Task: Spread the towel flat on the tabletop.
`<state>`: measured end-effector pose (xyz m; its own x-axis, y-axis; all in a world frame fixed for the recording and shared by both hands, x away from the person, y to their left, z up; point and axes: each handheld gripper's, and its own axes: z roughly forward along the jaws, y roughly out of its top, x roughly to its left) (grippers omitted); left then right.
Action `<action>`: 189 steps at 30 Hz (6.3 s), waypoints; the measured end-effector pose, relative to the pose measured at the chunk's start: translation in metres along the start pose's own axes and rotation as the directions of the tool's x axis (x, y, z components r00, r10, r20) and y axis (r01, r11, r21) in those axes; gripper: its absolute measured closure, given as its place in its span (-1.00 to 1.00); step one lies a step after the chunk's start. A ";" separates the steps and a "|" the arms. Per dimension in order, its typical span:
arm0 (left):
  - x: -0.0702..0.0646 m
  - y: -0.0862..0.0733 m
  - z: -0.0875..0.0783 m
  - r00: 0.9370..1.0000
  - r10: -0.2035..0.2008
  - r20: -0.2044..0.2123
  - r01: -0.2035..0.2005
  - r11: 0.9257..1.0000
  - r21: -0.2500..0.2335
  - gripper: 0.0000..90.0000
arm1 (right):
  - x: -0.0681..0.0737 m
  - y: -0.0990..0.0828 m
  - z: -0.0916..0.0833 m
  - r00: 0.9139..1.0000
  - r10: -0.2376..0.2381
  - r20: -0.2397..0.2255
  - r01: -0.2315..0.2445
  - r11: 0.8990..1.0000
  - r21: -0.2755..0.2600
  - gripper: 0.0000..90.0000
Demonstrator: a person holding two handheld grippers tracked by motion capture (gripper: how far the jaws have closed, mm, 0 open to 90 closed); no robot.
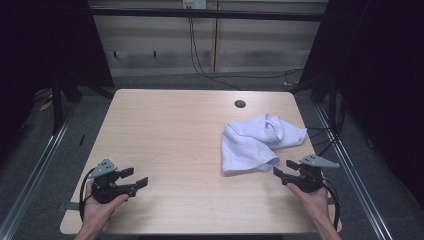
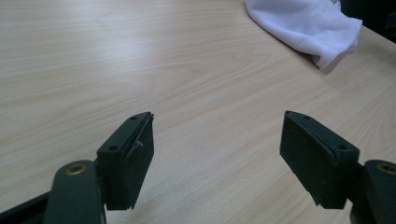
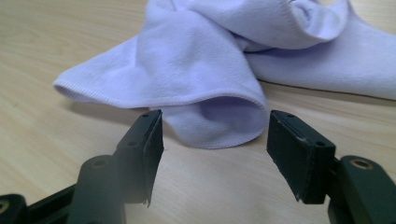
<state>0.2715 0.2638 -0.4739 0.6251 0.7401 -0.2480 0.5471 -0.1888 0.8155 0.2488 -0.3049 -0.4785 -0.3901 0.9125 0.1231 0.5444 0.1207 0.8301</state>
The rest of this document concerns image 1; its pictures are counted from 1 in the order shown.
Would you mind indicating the yellow floor item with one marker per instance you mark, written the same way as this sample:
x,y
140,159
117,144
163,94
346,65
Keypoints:
x,y
46,106

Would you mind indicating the white wall socket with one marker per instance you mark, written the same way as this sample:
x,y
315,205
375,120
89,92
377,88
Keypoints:
x,y
195,4

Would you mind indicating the black curtain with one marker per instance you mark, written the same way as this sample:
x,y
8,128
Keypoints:
x,y
40,43
383,83

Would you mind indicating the person's right hand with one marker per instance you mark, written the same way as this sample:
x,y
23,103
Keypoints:
x,y
315,206

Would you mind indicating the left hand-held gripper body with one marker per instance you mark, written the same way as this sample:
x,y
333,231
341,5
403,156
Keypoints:
x,y
106,188

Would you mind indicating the white patterned towel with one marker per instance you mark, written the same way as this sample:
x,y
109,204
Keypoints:
x,y
246,146

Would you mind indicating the metal floor rail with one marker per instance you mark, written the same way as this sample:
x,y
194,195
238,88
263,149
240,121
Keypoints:
x,y
353,173
36,170

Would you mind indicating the person's left hand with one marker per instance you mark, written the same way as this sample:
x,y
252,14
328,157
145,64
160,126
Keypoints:
x,y
95,215

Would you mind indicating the grey tape strip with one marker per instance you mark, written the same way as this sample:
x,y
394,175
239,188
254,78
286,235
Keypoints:
x,y
331,201
71,206

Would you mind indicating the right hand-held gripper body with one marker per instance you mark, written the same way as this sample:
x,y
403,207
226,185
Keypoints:
x,y
308,178

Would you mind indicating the black metal stand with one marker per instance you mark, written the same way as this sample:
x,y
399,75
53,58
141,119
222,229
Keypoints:
x,y
57,106

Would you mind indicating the small black floor piece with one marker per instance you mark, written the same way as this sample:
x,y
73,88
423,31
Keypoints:
x,y
82,140

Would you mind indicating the black horizontal frame bar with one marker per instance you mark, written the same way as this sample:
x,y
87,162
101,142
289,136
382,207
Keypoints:
x,y
206,14

